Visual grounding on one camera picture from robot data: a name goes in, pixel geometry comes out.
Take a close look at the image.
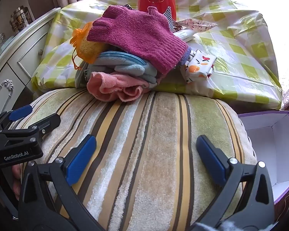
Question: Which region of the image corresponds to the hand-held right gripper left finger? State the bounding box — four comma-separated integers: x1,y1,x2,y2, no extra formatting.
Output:
18,135,104,231

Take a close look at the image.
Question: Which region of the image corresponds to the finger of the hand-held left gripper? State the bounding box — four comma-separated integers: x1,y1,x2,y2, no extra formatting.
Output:
0,105,34,131
5,113,61,140

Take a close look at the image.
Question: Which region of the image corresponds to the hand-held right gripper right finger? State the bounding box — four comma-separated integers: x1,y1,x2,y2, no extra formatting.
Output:
190,135,276,231

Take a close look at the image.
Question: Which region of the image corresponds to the purple cardboard box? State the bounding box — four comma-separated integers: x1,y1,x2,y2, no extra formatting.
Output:
237,111,289,205

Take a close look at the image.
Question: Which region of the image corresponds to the pink fleece sock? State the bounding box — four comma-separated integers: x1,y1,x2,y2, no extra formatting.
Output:
87,72,151,103

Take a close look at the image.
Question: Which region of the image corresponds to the orange mesh bag with sponge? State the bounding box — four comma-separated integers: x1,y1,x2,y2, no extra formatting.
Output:
70,22,106,69

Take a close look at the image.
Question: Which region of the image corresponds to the fruit print fabric pouch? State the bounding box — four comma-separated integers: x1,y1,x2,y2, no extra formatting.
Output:
179,49,217,84

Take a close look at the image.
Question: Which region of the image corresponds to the light blue plush pouch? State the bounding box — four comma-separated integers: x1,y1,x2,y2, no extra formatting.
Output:
75,50,159,89

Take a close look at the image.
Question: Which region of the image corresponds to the magenta knit glove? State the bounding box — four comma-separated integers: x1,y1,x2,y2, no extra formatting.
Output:
87,5,189,75

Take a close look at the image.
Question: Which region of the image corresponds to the white tissue pack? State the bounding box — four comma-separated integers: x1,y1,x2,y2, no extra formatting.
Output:
175,28,198,42

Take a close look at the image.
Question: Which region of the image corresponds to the floral fabric headband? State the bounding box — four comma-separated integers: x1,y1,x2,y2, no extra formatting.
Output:
172,18,218,33

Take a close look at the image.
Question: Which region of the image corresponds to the houndstooth cloth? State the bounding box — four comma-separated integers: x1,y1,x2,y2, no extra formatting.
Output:
162,6,175,33

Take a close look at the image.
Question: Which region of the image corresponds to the person's left hand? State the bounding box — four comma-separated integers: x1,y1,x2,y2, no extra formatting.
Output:
0,165,23,201

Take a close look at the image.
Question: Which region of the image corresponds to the white dresser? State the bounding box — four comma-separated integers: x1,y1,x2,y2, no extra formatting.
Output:
0,7,62,116

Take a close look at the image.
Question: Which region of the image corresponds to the striped plush cushion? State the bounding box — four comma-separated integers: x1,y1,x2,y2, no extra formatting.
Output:
12,88,257,231

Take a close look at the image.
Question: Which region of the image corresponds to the gold ornate jar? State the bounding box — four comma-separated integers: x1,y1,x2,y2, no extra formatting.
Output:
10,6,30,33

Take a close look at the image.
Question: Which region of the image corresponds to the green checked tablecloth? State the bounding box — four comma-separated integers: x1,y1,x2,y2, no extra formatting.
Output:
30,0,283,110

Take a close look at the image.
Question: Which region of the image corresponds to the red thermos bottle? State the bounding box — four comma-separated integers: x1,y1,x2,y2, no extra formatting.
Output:
138,0,177,21

